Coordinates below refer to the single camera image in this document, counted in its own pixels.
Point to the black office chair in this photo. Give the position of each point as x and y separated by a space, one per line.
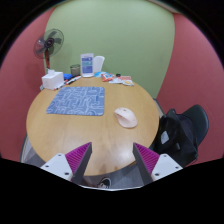
198 120

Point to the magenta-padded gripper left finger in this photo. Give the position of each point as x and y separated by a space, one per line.
56 164

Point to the black standing fan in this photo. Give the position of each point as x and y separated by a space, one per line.
49 42

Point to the red-capped white marker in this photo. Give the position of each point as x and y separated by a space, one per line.
73 80

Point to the small black object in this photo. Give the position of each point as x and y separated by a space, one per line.
118 75

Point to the yellow-white snack packet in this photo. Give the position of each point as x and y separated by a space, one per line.
128 83

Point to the acrylic sign stand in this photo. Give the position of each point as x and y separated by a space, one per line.
87 65

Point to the white plastic chair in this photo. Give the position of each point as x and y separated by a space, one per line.
99 63

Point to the red-orange snack packet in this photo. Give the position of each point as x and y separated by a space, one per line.
126 77

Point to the pale pink computer mouse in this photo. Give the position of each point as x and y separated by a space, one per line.
126 117

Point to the blue whiteboard eraser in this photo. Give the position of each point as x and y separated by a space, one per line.
67 77

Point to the black mesh pen cup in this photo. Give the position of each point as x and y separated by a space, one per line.
75 70

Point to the blue patterned mouse pad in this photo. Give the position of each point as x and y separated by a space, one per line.
77 100

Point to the light blue snack packet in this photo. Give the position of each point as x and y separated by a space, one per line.
99 74

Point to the white tissue box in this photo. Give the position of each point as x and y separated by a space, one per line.
52 81

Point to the black-capped white marker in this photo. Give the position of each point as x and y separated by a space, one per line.
60 86

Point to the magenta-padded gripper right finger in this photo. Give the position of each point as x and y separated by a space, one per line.
165 165

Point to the white snack packet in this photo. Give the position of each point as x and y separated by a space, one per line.
116 80

